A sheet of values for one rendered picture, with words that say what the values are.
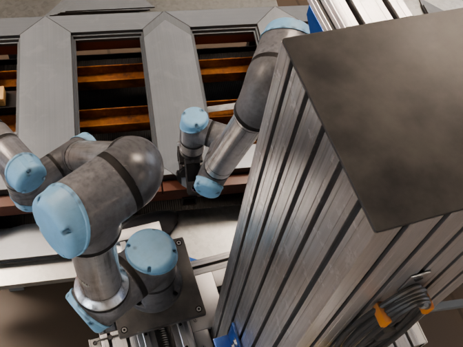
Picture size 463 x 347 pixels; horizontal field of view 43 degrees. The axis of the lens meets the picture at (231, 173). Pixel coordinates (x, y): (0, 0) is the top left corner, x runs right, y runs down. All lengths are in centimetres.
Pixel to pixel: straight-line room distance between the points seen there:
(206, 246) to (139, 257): 69
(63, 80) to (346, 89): 163
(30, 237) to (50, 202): 107
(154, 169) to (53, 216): 18
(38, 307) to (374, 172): 223
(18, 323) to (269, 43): 179
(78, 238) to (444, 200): 57
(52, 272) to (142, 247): 69
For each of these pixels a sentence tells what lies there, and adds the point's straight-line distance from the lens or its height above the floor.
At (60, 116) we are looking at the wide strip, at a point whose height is 85.
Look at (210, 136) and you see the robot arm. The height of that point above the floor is 118.
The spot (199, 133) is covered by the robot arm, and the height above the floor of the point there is 118.
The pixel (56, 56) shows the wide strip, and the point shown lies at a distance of 226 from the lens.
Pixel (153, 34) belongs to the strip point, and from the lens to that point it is 231.
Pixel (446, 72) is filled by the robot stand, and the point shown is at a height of 203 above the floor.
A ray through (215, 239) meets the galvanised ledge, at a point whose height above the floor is 68.
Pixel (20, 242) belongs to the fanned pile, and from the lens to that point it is 202.
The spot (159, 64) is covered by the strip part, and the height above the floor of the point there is 85.
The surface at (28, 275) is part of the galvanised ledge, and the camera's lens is 201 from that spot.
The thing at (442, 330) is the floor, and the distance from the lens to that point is 288.
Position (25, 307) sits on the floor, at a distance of 271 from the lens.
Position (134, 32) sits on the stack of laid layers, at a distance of 234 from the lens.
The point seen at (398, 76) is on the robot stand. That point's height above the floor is 203.
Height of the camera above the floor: 250
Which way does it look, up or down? 58 degrees down
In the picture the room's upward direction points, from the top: 11 degrees clockwise
